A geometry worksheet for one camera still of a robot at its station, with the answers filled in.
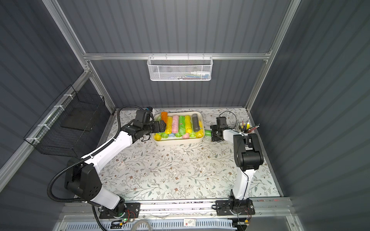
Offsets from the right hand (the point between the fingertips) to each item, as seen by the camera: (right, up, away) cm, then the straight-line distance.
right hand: (212, 129), depth 102 cm
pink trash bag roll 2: (-26, +4, -2) cm, 27 cm away
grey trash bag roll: (-12, +5, 0) cm, 13 cm away
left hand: (-33, +3, -18) cm, 38 cm away
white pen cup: (+22, +2, -6) cm, 23 cm away
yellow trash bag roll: (-39, -5, -3) cm, 39 cm away
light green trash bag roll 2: (-34, -4, -3) cm, 34 cm away
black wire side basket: (-82, +2, -30) cm, 87 cm away
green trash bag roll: (-3, -2, -1) cm, 4 cm away
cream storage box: (-28, -7, -5) cm, 30 cm away
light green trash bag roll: (-24, -3, -3) cm, 24 cm away
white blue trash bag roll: (-28, -3, -2) cm, 28 cm away
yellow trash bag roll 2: (-9, -3, -3) cm, 10 cm away
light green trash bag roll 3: (-14, -4, -1) cm, 15 cm away
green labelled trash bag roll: (-21, +3, -2) cm, 22 cm away
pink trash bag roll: (-18, -4, -3) cm, 19 cm away
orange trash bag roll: (-34, +9, -1) cm, 36 cm away
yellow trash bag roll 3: (-17, +3, -3) cm, 17 cm away
